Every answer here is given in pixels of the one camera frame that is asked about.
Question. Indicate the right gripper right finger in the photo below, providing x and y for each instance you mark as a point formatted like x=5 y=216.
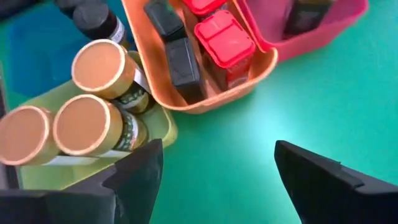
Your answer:
x=342 y=199

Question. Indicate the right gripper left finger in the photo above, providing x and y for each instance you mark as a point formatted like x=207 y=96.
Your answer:
x=77 y=205

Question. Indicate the gold-lid spice jar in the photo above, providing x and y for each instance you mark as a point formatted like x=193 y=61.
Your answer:
x=23 y=135
x=99 y=67
x=84 y=124

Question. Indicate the green pepper tin black lid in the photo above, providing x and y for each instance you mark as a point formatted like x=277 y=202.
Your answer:
x=185 y=70
x=164 y=18

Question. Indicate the green-lid spice jar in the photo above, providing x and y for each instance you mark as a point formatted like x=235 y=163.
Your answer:
x=306 y=15

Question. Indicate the yellow plastic bin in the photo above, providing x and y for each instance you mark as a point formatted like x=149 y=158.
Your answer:
x=158 y=124

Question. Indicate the green table mat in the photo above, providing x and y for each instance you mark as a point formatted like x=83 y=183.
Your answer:
x=248 y=124

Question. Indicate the orange plastic bin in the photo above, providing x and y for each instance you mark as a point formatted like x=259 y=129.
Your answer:
x=224 y=99

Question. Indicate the blue plastic bin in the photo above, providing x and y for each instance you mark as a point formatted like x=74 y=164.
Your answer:
x=37 y=53

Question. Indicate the pink plastic bin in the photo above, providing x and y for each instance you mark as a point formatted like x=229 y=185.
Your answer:
x=342 y=34

